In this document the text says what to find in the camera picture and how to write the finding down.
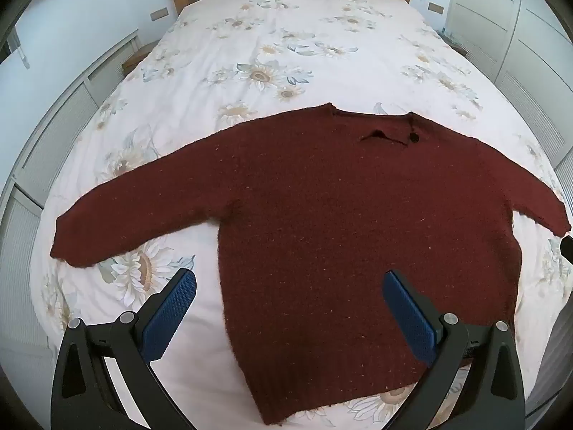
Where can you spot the white floral duvet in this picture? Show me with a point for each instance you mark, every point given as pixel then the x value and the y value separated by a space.
pixel 286 45

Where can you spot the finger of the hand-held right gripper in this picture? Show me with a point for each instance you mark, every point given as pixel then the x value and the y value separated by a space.
pixel 567 247

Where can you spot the dark red knit sweater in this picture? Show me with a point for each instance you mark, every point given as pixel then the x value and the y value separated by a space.
pixel 340 233

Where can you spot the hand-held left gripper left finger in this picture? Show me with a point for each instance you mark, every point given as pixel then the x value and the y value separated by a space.
pixel 172 311

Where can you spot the wooden nightstand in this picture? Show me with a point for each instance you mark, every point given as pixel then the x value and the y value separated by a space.
pixel 136 56
pixel 454 45

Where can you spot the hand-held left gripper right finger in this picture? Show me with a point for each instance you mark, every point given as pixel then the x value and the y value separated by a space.
pixel 409 313

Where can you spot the wall socket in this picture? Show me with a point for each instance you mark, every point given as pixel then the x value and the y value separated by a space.
pixel 159 14
pixel 435 7

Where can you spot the white wardrobe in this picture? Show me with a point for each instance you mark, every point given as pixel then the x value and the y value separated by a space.
pixel 515 45

